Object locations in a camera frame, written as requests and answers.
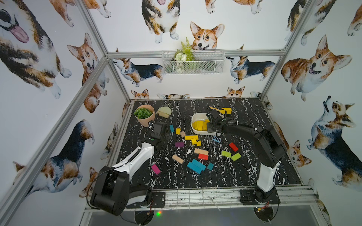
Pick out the white plastic bin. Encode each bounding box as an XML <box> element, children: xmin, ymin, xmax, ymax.
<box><xmin>191</xmin><ymin>113</ymin><xmax>221</xmax><ymax>136</ymax></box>

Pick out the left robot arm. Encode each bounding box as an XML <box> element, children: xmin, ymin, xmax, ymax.
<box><xmin>86</xmin><ymin>122</ymin><xmax>170</xmax><ymax>216</ymax></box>

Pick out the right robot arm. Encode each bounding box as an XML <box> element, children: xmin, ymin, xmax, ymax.
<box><xmin>206</xmin><ymin>109</ymin><xmax>287</xmax><ymax>197</ymax></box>

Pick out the yellow toy shovel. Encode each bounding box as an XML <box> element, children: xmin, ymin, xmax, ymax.
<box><xmin>209</xmin><ymin>106</ymin><xmax>232</xmax><ymax>115</ymax></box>

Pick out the blue grid block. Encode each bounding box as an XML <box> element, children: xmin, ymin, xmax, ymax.
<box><xmin>212</xmin><ymin>136</ymin><xmax>222</xmax><ymax>143</ymax></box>

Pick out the purple block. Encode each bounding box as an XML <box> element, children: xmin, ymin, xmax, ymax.
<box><xmin>175</xmin><ymin>142</ymin><xmax>185</xmax><ymax>148</ymax></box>

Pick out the terracotta pot with plant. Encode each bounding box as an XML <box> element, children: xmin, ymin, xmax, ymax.
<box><xmin>133</xmin><ymin>105</ymin><xmax>156</xmax><ymax>127</ymax></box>

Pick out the natural wood block lower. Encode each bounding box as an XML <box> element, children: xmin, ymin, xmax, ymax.
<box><xmin>172</xmin><ymin>154</ymin><xmax>184</xmax><ymax>164</ymax></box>

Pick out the natural wood block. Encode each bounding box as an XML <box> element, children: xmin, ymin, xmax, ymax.
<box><xmin>172</xmin><ymin>154</ymin><xmax>184</xmax><ymax>164</ymax></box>
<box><xmin>194</xmin><ymin>148</ymin><xmax>208</xmax><ymax>155</ymax></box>

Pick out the green block left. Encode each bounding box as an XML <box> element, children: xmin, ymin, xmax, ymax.
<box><xmin>221</xmin><ymin>151</ymin><xmax>232</xmax><ymax>158</ymax></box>

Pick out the green block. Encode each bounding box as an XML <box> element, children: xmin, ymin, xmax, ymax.
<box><xmin>221</xmin><ymin>151</ymin><xmax>232</xmax><ymax>158</ymax></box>
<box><xmin>231</xmin><ymin>153</ymin><xmax>241</xmax><ymax>162</ymax></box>

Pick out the natural wood block upper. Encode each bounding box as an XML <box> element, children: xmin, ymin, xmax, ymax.
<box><xmin>194</xmin><ymin>148</ymin><xmax>208</xmax><ymax>155</ymax></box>

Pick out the magenta block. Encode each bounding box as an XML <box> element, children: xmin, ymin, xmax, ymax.
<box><xmin>151</xmin><ymin>164</ymin><xmax>161</xmax><ymax>175</ymax></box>

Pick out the red block in pile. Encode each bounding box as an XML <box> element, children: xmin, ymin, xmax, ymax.
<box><xmin>198</xmin><ymin>154</ymin><xmax>208</xmax><ymax>161</ymax></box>

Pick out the green block right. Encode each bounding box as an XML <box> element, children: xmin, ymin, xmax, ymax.
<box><xmin>231</xmin><ymin>153</ymin><xmax>241</xmax><ymax>162</ymax></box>

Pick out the teal long block front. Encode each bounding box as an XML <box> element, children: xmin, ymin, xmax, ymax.
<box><xmin>187</xmin><ymin>162</ymin><xmax>202</xmax><ymax>174</ymax></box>

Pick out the teal long block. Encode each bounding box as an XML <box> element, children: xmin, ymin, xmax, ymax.
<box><xmin>187</xmin><ymin>162</ymin><xmax>202</xmax><ymax>174</ymax></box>
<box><xmin>192</xmin><ymin>159</ymin><xmax>206</xmax><ymax>171</ymax></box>

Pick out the small teal block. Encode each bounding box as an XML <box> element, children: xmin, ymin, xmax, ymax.
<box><xmin>207</xmin><ymin>163</ymin><xmax>214</xmax><ymax>171</ymax></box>

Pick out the teal long block rear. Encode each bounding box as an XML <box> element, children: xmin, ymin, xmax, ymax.
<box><xmin>192</xmin><ymin>159</ymin><xmax>206</xmax><ymax>171</ymax></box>

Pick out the artificial fern and flower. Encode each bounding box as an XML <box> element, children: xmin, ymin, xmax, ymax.
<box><xmin>173</xmin><ymin>38</ymin><xmax>195</xmax><ymax>73</ymax></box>

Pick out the white wire wall basket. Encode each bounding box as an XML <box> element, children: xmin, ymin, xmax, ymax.
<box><xmin>162</xmin><ymin>50</ymin><xmax>226</xmax><ymax>74</ymax></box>

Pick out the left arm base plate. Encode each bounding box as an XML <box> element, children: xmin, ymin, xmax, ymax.
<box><xmin>151</xmin><ymin>192</ymin><xmax>166</xmax><ymax>208</ymax></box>

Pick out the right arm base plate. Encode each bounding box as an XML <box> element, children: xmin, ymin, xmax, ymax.
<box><xmin>239</xmin><ymin>188</ymin><xmax>281</xmax><ymax>205</ymax></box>

